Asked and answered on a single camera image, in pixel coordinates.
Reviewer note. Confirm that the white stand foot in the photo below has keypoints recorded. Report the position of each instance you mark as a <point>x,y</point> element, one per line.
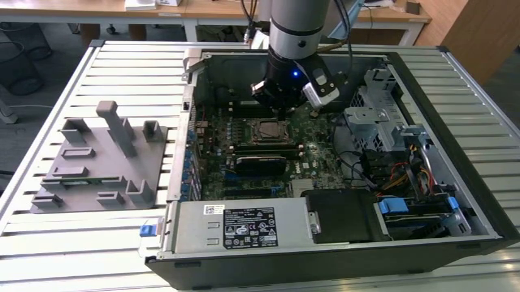
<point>8,117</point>

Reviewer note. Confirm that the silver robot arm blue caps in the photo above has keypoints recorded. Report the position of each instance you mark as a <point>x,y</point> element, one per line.
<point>297,30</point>

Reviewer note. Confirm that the silver heat sink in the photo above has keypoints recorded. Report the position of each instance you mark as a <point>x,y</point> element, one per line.
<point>302,186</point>

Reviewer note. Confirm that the black RAM slot bank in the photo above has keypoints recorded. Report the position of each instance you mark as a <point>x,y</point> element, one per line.
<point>241,110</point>
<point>263,151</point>

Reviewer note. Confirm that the silver CPU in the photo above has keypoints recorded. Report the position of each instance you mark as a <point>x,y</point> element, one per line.
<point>272,129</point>

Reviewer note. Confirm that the blue case latch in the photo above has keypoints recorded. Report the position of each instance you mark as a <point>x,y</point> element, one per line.
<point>147,231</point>

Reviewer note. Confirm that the round coin battery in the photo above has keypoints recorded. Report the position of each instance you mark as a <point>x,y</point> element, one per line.
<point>313,114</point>

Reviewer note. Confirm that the black plastic fan shroud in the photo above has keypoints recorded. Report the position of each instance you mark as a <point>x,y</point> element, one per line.
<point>345,216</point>

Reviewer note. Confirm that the CPU socket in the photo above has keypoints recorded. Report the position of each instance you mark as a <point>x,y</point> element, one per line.
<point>270,140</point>

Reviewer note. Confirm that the green motherboard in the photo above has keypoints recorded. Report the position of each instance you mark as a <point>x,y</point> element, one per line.
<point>321,164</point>

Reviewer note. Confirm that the grey parts rack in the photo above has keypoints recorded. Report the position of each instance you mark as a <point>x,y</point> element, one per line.
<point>106,170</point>

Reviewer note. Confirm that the black open PC case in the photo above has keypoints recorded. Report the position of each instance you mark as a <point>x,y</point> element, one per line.
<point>284,267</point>

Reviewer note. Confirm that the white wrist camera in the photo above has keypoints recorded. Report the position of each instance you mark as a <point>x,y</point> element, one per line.
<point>321,97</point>

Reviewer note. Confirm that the small brown box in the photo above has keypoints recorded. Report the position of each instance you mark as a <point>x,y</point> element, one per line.
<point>413,7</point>

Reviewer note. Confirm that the silver power supply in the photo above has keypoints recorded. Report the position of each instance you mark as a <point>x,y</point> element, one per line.
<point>195,225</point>

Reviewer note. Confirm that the white box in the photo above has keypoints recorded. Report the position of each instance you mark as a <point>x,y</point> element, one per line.
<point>139,5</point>
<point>169,2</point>

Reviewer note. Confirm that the silver drive cage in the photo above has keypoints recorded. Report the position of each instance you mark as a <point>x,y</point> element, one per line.
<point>368,120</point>

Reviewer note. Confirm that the wooden desk white frame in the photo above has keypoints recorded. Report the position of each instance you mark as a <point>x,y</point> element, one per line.
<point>385,15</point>
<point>80,12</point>

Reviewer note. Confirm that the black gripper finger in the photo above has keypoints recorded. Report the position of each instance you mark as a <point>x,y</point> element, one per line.
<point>285,115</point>

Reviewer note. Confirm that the green RAM stick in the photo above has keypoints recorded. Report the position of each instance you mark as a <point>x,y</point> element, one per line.
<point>95,181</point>

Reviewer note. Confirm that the black expansion slot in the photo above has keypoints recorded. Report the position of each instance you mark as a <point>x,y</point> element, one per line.
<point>247,192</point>

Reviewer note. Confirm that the black waste bin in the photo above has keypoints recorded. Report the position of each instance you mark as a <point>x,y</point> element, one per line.
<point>20,70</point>

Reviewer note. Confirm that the wooden cabinet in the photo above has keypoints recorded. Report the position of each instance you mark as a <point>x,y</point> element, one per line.
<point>479,36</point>

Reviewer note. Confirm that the hard disk in blue carrier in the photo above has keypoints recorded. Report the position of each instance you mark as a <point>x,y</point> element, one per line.
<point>392,207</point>

